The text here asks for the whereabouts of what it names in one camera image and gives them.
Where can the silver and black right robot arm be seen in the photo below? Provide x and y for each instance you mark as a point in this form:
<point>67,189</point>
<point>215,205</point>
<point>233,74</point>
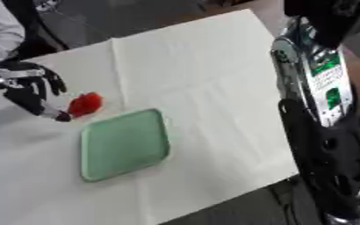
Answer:
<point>327,146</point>

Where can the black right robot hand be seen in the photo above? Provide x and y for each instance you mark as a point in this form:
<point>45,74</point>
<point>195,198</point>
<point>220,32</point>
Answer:
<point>337,17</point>

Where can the red toy fruit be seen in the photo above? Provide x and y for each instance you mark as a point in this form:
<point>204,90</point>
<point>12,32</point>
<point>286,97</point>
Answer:
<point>85,103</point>

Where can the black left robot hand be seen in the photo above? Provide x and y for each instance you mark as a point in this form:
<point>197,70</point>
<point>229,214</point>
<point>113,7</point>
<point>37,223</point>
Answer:
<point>25,98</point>

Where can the green square tray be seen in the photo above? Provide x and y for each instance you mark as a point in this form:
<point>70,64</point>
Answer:
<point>124,144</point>

